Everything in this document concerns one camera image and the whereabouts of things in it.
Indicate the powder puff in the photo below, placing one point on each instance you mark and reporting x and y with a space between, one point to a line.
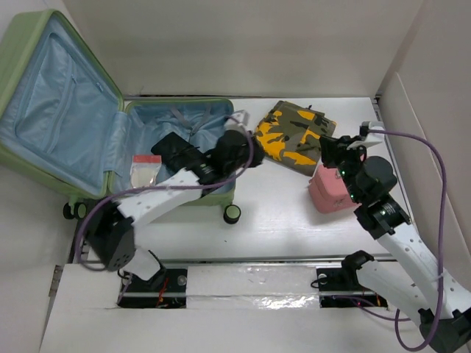
144 170

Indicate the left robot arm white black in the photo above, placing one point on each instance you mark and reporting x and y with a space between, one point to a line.
113 224

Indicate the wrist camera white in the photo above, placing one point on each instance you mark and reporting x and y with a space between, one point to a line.
237 121
370 134

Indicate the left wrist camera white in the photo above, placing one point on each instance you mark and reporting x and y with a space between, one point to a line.
237 121

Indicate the green hard-shell suitcase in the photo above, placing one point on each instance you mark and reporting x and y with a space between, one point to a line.
64 122

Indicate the pink jewelry box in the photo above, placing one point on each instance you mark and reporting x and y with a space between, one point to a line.
328 191

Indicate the camouflage clothing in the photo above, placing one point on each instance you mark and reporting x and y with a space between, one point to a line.
289 134

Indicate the metal base rail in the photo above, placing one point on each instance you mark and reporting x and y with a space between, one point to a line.
266 286

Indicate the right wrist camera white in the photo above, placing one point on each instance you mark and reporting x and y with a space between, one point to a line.
370 134

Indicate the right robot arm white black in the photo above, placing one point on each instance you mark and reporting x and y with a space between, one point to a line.
437 304

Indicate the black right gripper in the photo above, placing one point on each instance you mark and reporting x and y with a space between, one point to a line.
332 148

